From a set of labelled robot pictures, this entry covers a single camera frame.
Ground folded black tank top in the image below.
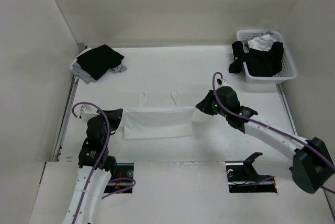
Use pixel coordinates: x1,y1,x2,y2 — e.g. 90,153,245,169
75,44,125,81

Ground white tank top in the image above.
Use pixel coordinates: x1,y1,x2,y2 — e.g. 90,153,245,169
121,91,195,140

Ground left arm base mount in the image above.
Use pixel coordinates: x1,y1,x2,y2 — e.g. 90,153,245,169
104,163,135,194

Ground metal table rail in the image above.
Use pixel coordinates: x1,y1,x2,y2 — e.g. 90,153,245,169
48,70,77,161
276,84,298,135

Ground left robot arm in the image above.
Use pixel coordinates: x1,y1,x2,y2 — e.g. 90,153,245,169
62,109,123,223

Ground right metal table rail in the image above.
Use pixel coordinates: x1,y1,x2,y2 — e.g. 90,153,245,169
276,84,298,135

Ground folded grey tank tops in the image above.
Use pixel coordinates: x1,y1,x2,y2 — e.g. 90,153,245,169
70,48,127,84

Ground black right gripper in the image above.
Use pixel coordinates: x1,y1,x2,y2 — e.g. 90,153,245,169
196,89,229,118

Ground black tank top hanging out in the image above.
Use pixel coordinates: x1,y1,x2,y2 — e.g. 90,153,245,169
229,41,247,74

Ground white plastic laundry basket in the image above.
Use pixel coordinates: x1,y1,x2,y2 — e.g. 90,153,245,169
236,29,297,85

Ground left metal table rail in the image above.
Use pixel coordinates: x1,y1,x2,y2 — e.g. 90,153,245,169
48,70,77,161

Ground black garments in basket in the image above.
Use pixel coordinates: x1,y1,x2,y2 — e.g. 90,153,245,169
246,42,284,77

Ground white garment in basket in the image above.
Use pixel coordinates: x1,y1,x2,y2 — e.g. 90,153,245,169
247,34,277,51

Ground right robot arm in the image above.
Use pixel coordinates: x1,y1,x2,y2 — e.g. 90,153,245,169
196,86,334,194

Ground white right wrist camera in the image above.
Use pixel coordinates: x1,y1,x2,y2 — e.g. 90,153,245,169
216,79,229,87

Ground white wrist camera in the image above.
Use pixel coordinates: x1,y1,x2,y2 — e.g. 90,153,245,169
216,79,229,87
80,104,99,122

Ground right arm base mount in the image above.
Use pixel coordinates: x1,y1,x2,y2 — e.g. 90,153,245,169
226,152,277,193

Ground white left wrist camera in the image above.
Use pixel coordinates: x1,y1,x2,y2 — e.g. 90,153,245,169
80,104,99,122

